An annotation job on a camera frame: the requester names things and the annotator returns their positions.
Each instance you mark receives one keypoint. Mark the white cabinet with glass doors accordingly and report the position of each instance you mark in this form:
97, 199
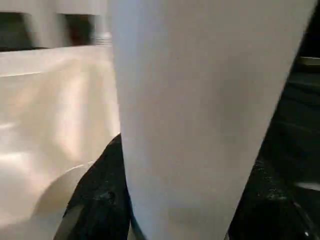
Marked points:
45, 22

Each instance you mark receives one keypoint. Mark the white plastic table top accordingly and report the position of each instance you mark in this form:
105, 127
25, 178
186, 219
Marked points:
50, 112

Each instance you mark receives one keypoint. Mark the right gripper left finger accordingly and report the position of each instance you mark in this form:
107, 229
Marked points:
100, 195

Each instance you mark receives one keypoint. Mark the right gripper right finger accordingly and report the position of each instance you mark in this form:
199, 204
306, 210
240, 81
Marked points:
272, 205

